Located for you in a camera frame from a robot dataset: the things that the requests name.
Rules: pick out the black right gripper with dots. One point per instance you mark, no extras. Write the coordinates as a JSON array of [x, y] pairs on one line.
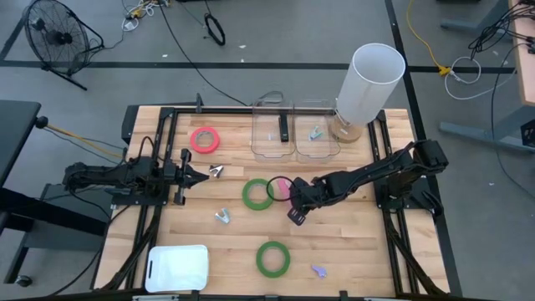
[[305, 194]]

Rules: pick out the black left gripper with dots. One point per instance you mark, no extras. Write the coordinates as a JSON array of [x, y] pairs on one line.
[[184, 175]]

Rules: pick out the red tape roll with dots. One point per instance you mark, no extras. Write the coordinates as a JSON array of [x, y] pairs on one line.
[[193, 140]]

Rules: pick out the green tape roll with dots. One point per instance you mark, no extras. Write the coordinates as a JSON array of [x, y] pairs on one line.
[[258, 259], [246, 194]]

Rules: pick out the teal staple remover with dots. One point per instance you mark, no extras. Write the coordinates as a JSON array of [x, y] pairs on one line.
[[315, 134]]

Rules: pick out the purple staple remover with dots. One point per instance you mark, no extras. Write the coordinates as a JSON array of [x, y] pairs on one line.
[[319, 271]]

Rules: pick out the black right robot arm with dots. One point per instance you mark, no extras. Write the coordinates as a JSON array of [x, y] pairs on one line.
[[368, 169]]

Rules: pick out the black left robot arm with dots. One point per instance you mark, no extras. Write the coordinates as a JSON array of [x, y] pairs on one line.
[[104, 173]]

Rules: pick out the black staple remover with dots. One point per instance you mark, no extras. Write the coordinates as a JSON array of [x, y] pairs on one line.
[[216, 170]]

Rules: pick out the black stapler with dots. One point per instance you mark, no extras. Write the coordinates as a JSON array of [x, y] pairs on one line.
[[284, 129]]

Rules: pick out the clear plastic bin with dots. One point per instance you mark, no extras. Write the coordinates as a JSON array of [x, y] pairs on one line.
[[263, 150], [326, 150]]

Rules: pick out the white plastic bin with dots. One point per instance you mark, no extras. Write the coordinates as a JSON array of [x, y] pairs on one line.
[[179, 269]]

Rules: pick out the white paper towel roll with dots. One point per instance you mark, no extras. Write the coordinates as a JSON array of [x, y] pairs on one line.
[[368, 83]]

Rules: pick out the white power adapter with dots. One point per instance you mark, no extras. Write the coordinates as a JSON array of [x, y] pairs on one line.
[[130, 25]]

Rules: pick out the black desk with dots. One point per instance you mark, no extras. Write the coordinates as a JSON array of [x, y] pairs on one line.
[[16, 134]]

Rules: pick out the black floor fan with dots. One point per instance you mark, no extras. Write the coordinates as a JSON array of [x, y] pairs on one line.
[[56, 37]]

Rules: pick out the wooden desk grey legs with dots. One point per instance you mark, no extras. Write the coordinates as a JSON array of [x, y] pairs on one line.
[[526, 62]]

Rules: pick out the black aluminium rig frame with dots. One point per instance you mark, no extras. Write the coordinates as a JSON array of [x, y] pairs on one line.
[[271, 110]]

